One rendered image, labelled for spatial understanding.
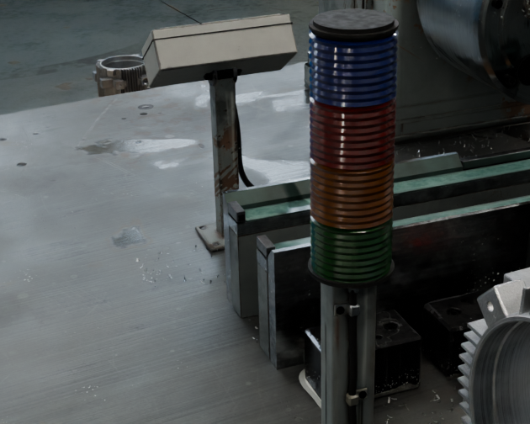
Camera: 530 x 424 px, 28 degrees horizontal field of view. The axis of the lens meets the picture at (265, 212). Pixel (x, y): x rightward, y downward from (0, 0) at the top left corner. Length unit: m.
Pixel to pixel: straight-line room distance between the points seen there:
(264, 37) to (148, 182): 0.37
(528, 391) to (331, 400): 0.18
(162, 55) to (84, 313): 0.30
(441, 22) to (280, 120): 0.39
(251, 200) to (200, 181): 0.38
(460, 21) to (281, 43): 0.28
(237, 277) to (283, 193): 0.11
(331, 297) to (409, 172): 0.46
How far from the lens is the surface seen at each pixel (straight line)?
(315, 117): 0.72
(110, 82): 3.64
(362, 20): 0.71
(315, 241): 0.76
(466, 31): 1.42
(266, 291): 1.06
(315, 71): 0.71
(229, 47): 1.24
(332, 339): 0.80
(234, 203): 1.14
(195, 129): 1.73
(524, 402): 0.72
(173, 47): 1.23
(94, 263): 1.32
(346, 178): 0.72
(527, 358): 0.71
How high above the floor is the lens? 1.40
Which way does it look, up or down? 25 degrees down
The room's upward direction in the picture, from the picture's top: 2 degrees counter-clockwise
